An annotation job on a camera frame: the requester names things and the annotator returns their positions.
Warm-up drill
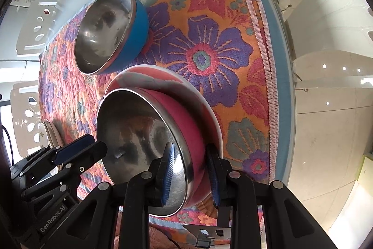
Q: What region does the blue steel bowl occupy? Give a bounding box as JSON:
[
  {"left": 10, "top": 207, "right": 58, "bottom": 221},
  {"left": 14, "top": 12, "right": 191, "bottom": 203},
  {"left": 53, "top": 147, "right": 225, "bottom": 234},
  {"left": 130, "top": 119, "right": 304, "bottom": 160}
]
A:
[{"left": 74, "top": 0, "right": 149, "bottom": 76}]

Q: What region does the pink steel bowl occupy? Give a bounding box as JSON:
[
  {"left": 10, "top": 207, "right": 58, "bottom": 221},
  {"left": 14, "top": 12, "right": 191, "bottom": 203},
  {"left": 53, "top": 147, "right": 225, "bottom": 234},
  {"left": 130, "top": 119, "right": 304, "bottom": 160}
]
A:
[{"left": 96, "top": 88, "right": 210, "bottom": 217}]

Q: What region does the black cable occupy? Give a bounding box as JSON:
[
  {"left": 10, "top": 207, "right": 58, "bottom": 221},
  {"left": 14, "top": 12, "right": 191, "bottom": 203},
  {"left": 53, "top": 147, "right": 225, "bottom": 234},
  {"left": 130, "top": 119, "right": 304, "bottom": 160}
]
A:
[{"left": 0, "top": 123, "right": 15, "bottom": 163}]

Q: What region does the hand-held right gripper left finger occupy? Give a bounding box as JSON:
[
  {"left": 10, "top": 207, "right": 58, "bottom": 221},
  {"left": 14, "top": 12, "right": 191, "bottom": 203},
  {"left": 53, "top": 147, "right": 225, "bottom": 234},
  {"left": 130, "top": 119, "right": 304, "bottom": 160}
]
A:
[{"left": 49, "top": 142, "right": 177, "bottom": 249}]

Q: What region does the square floral plate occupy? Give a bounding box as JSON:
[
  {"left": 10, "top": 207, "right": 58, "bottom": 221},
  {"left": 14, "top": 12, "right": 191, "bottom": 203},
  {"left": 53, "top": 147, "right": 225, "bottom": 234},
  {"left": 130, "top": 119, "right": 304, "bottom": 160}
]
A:
[{"left": 41, "top": 119, "right": 62, "bottom": 152}]

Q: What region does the metal bracket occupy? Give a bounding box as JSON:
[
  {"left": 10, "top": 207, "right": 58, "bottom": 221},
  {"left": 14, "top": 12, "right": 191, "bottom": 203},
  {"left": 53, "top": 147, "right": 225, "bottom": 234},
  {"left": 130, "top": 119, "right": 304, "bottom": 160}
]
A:
[{"left": 183, "top": 224, "right": 234, "bottom": 249}]

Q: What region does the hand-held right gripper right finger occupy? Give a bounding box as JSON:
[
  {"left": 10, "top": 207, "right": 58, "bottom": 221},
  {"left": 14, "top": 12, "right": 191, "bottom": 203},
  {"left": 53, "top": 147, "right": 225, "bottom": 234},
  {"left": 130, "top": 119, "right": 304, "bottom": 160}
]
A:
[{"left": 205, "top": 144, "right": 331, "bottom": 249}]

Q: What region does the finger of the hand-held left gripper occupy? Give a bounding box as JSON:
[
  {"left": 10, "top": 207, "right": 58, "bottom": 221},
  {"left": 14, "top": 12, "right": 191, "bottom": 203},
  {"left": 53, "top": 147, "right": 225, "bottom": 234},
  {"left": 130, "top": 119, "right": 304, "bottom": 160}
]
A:
[
  {"left": 22, "top": 141, "right": 108, "bottom": 203},
  {"left": 10, "top": 134, "right": 98, "bottom": 179}
]

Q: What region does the floral tablecloth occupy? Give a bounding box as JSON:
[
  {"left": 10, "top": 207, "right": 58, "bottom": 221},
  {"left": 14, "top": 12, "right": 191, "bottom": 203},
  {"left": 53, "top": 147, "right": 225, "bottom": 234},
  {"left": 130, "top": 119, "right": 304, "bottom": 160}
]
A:
[{"left": 38, "top": 0, "right": 292, "bottom": 233}]

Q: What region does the pink quilted cloth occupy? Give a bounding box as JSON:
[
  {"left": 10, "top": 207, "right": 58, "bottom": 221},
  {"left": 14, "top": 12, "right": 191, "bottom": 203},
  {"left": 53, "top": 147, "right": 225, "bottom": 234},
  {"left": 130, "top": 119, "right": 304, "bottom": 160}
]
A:
[{"left": 115, "top": 205, "right": 187, "bottom": 249}]

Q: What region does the pale green box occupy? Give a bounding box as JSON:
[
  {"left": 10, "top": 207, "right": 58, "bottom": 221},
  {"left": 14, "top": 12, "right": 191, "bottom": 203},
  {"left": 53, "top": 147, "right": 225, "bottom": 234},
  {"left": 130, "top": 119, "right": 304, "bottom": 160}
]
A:
[{"left": 355, "top": 153, "right": 373, "bottom": 183}]

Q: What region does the leaf print ceramic bowl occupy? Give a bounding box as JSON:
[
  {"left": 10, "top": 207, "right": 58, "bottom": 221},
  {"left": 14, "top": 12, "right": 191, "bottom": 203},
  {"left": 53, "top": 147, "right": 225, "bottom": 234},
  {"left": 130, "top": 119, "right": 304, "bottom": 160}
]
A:
[{"left": 104, "top": 64, "right": 224, "bottom": 162}]

